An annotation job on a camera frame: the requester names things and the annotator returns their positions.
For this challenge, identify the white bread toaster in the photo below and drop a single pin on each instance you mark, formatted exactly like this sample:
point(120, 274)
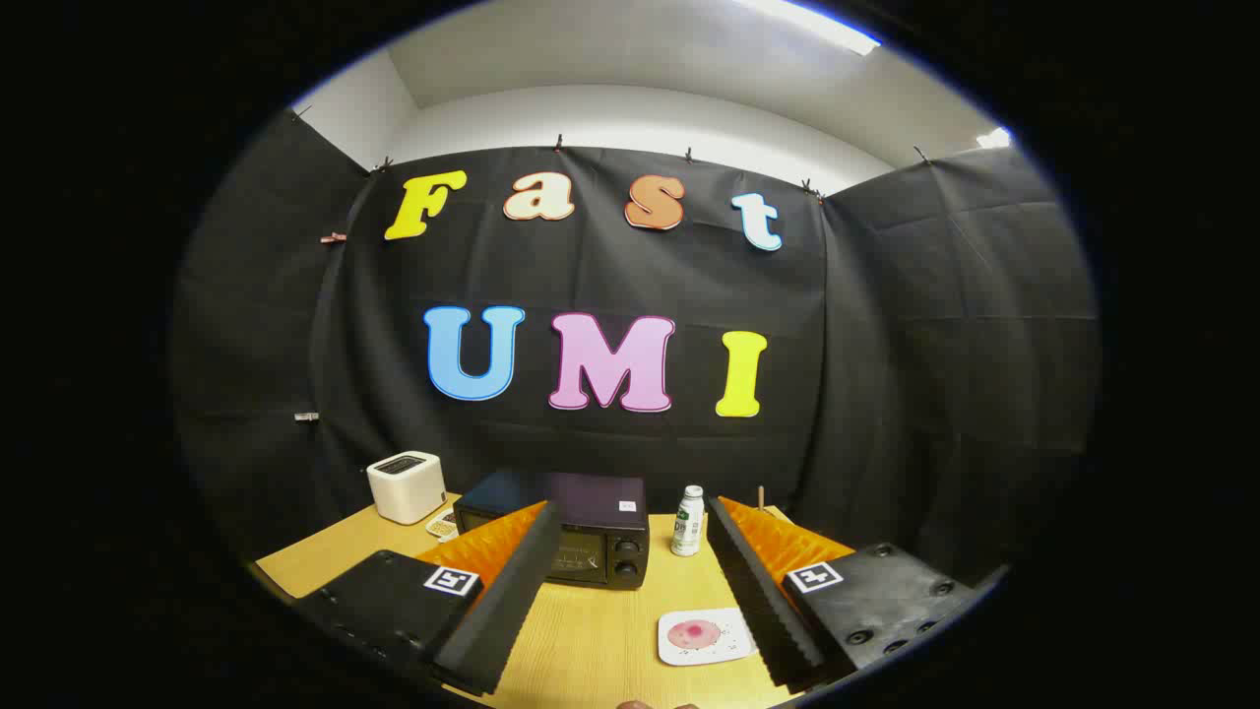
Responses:
point(406, 487)

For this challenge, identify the pink round ham slice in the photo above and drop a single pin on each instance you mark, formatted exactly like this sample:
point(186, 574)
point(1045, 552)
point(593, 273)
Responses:
point(694, 635)

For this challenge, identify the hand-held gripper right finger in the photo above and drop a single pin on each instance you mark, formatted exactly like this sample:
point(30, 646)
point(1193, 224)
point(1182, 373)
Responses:
point(758, 591)

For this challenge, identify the white drink bottle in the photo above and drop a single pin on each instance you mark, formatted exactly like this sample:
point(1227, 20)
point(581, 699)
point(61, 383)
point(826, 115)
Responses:
point(688, 527)

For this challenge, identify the small patterned coaster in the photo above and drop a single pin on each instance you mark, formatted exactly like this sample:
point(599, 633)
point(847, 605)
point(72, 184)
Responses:
point(443, 526)

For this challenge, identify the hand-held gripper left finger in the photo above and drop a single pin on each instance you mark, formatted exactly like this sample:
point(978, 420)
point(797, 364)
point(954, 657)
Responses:
point(507, 591)

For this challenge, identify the black toaster oven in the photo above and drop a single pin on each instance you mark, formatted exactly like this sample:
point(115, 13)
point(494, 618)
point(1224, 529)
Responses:
point(600, 502)

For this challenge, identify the white square plate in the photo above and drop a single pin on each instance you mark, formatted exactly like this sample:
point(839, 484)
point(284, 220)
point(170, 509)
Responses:
point(733, 642)

